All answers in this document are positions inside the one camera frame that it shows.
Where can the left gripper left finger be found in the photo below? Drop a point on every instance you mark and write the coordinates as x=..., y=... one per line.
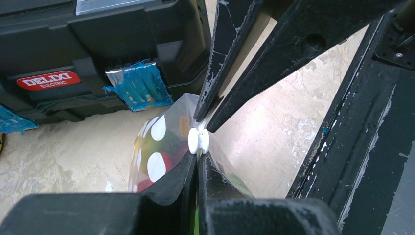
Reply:
x=74, y=214

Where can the black plastic toolbox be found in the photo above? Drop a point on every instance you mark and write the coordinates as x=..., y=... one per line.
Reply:
x=71, y=59

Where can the clear zip top bag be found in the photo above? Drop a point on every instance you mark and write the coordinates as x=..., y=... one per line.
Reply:
x=168, y=146

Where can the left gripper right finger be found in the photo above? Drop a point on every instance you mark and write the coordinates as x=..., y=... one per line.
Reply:
x=223, y=210

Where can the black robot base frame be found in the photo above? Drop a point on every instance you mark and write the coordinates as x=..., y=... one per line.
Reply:
x=362, y=160

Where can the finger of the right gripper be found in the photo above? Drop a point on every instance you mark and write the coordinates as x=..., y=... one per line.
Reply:
x=238, y=24
x=307, y=29

